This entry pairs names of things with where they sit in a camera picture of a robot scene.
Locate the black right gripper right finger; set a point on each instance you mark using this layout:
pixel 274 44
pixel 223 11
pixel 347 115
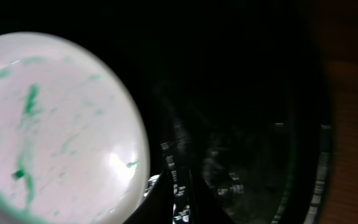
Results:
pixel 204 208

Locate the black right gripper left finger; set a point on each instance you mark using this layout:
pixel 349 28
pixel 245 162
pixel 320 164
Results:
pixel 157 208

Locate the round black tray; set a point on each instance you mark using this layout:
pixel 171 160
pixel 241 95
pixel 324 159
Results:
pixel 229 91

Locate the white plate with green stains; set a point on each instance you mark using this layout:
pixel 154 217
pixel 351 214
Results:
pixel 73 147

